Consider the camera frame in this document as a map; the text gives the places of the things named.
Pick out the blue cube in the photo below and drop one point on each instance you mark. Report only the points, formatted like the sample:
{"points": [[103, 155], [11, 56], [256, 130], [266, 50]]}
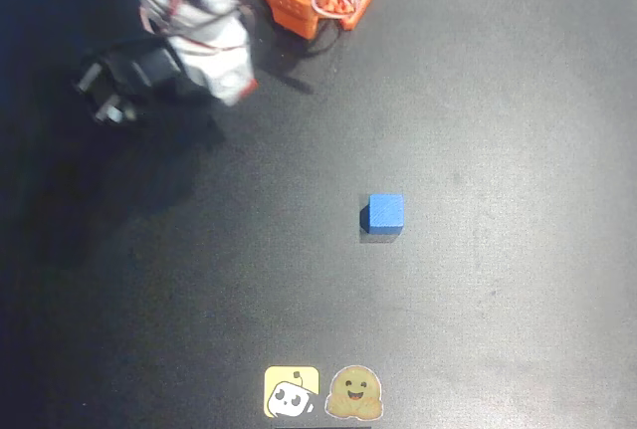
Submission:
{"points": [[385, 213]]}

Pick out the yellow robot sticker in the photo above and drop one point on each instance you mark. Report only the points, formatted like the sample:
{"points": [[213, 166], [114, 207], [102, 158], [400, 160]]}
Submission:
{"points": [[290, 391]]}

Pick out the smiling hugging face sticker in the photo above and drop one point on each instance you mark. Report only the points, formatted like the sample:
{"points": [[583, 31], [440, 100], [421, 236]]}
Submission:
{"points": [[354, 392]]}

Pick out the black gripper-mounted camera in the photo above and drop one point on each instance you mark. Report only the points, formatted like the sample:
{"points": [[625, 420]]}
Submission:
{"points": [[129, 78]]}

